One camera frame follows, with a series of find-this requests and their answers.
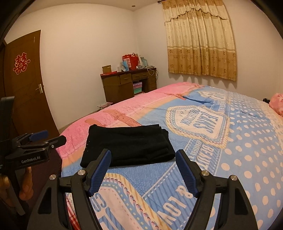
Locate beige patterned window curtain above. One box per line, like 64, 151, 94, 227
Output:
162, 1, 237, 81

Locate stacked colourful books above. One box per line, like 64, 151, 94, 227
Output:
133, 82, 142, 94

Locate pink and blue bedspread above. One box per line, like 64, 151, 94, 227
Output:
57, 82, 282, 229

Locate person left hand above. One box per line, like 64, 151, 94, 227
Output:
1, 167, 34, 208

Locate red gift bag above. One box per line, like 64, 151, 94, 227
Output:
122, 53, 139, 70

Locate brown wooden door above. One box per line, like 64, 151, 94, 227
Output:
3, 30, 63, 208

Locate pink floral pillow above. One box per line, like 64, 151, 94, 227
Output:
269, 93, 283, 116

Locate black cloth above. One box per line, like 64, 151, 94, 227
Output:
80, 124, 176, 168

